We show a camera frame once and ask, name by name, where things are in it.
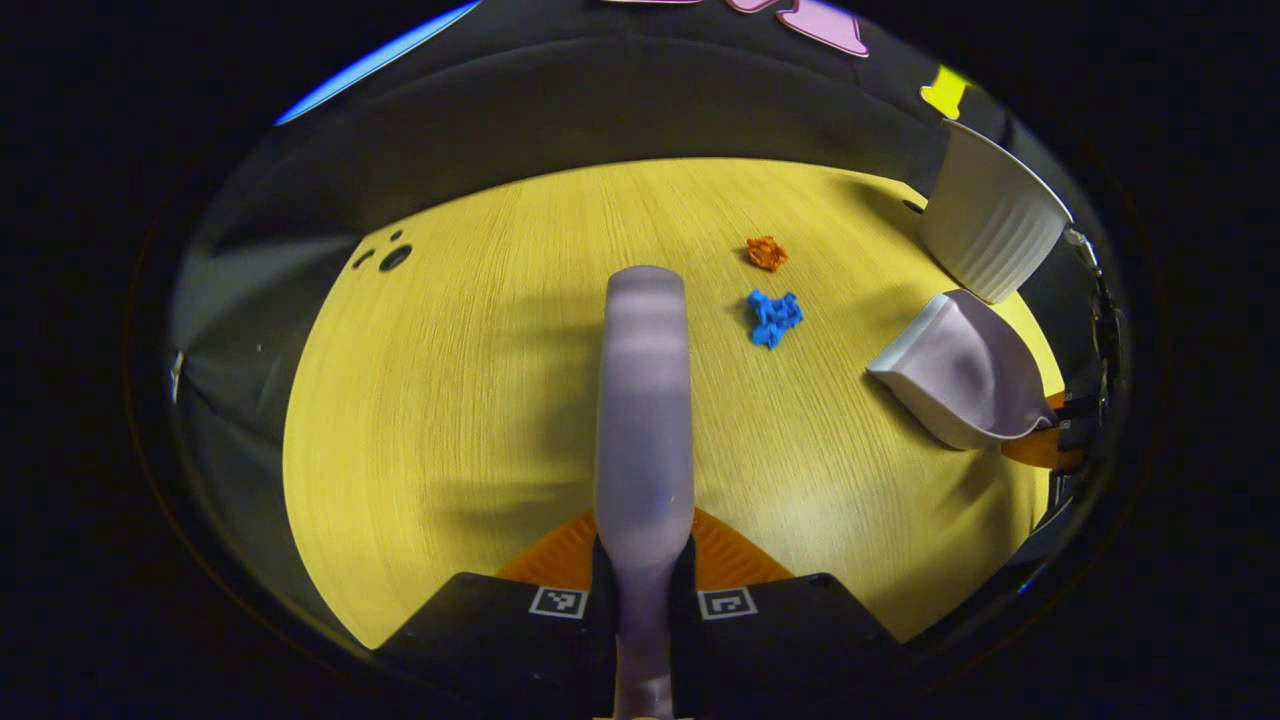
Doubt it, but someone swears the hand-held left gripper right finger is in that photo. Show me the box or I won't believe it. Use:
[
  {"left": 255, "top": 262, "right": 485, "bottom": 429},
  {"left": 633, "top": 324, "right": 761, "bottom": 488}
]
[{"left": 670, "top": 508, "right": 903, "bottom": 707}]

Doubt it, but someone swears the light wooden desktop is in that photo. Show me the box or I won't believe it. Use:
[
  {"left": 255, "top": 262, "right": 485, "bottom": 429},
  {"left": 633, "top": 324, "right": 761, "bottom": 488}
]
[{"left": 283, "top": 157, "right": 1066, "bottom": 651}]

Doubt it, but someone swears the white ribbed garbage bin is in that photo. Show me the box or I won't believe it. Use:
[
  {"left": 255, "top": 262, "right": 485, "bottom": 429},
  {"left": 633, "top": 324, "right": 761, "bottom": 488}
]
[{"left": 918, "top": 118, "right": 1074, "bottom": 305}]

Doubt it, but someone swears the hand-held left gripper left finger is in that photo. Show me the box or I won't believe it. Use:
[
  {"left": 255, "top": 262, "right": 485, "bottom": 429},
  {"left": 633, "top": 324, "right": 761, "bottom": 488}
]
[{"left": 375, "top": 510, "right": 615, "bottom": 703}]

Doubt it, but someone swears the blue paper scrap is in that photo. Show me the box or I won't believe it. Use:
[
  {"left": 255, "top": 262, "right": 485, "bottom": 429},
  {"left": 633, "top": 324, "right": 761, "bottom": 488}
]
[{"left": 746, "top": 289, "right": 804, "bottom": 350}]

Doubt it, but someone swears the lilac plastic dustpan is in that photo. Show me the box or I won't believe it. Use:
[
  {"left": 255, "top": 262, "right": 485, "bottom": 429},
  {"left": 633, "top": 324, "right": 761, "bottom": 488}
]
[{"left": 866, "top": 289, "right": 1059, "bottom": 452}]

